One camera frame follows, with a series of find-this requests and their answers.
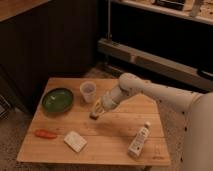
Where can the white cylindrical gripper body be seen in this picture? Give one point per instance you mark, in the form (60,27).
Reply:
(112,98)

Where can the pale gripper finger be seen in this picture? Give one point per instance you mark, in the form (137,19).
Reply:
(98,108)

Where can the dark eraser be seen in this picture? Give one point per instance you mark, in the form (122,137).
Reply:
(93,116)

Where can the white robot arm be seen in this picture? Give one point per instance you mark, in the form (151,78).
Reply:
(197,107)

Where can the translucent plastic cup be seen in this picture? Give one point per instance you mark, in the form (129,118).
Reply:
(88,91)

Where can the white sponge block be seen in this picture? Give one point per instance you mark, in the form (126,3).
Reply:
(75,141)

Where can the green bowl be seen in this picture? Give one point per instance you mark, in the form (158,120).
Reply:
(57,100)

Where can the wooden table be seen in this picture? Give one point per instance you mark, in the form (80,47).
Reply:
(107,138)

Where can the white bottle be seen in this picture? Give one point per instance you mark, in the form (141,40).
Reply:
(137,144)

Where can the orange carrot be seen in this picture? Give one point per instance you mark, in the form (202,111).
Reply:
(45,134)

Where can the vertical metal pole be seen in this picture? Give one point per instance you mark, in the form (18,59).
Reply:
(109,20)

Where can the grey metal rail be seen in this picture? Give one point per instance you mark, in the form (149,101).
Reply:
(160,65)

